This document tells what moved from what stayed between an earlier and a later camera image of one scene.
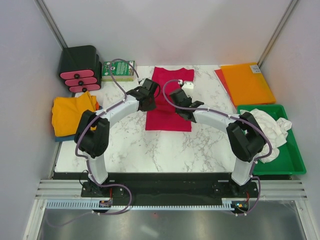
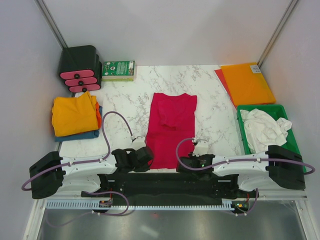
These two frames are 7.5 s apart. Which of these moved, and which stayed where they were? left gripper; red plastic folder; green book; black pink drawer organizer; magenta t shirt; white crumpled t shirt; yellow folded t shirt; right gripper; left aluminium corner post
Moved: left gripper; right gripper; magenta t shirt
Stayed: black pink drawer organizer; red plastic folder; white crumpled t shirt; yellow folded t shirt; green book; left aluminium corner post
